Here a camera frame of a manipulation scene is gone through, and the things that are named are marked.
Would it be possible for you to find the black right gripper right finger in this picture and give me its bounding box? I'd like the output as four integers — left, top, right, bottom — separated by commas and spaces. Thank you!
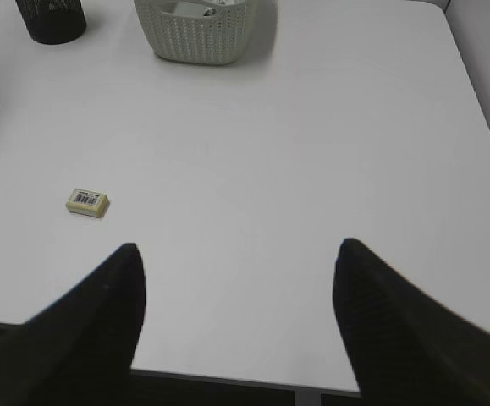
333, 238, 490, 405

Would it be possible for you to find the yellow eraser barcode right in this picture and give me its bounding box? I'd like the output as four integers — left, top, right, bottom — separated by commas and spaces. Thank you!
65, 189, 110, 218

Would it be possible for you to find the pale green woven plastic basket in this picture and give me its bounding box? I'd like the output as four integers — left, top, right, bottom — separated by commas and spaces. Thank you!
134, 1, 278, 66

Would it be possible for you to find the black mesh pen holder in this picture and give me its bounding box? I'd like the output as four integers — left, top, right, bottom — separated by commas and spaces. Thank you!
15, 0, 87, 45

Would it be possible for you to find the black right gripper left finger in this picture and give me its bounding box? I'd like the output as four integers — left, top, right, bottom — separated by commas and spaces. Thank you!
0, 243, 146, 405

